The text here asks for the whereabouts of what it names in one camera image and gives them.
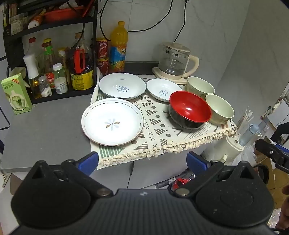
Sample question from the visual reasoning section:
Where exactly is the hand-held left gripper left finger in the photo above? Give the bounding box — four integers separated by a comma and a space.
30, 151, 114, 197

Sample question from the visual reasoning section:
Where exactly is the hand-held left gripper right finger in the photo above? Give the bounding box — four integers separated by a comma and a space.
174, 151, 258, 197

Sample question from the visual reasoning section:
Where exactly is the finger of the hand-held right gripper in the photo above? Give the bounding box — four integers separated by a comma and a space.
256, 139, 289, 174

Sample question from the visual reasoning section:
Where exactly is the red and black bowl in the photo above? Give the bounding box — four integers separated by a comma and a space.
168, 91, 212, 130

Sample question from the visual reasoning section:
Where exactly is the pale green bowl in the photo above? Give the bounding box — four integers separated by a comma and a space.
205, 94, 235, 125
186, 76, 215, 99

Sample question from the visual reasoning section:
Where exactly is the large white plate blue rim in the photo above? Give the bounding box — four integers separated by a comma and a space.
99, 73, 147, 100

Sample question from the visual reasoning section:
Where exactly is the clear bluish bottle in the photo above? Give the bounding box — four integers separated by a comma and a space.
239, 117, 271, 146

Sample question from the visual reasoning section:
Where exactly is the red and black tool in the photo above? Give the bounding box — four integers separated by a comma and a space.
156, 172, 197, 192

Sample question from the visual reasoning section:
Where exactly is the white plastic appliance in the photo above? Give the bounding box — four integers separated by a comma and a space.
201, 131, 245, 165

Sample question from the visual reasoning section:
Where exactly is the cardboard box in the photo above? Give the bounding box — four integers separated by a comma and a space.
255, 156, 285, 205

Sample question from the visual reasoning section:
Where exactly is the white plate with flower motif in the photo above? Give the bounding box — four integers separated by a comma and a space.
81, 98, 144, 146

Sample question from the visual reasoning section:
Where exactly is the patterned fringed table mat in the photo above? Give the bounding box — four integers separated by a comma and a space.
90, 74, 238, 170

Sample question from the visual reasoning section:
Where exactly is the small white plate blue rim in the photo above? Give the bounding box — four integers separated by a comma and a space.
146, 78, 185, 102

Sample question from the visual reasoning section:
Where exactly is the small clear spice jar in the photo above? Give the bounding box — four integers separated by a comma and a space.
38, 76, 52, 97

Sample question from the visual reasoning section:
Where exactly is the white capped pill bottle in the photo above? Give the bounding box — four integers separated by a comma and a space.
53, 63, 68, 94

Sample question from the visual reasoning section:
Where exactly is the cream kettle base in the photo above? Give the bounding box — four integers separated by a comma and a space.
152, 67, 188, 82

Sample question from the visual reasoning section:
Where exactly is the red drink can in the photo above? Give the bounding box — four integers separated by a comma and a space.
97, 58, 110, 76
96, 37, 111, 60

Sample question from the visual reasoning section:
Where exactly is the green carton box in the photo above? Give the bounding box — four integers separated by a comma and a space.
1, 73, 33, 115

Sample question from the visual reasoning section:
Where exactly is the glass electric kettle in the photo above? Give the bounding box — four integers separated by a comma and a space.
158, 42, 200, 79

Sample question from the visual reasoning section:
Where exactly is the green capped condiment bottle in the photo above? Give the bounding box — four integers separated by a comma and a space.
41, 38, 57, 89

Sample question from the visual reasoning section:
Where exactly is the orange juice bottle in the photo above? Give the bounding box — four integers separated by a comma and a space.
109, 21, 128, 74

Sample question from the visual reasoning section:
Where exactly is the red capped clear bottle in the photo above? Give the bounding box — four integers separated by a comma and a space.
25, 37, 38, 57

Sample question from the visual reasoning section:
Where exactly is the black metal shelf rack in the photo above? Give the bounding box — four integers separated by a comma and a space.
3, 0, 100, 105

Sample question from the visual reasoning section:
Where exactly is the orange and white bottle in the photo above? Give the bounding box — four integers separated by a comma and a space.
28, 9, 49, 29

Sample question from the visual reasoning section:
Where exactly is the red plastic tray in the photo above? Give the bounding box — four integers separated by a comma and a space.
43, 6, 84, 22

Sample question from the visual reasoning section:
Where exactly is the dark oil bottle red handle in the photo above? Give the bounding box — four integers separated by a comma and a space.
70, 33, 94, 91

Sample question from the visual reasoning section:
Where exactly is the black plug cable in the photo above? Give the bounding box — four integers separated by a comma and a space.
71, 21, 86, 50

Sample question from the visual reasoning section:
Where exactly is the black power cable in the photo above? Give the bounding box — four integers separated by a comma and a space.
126, 0, 172, 33
183, 0, 188, 28

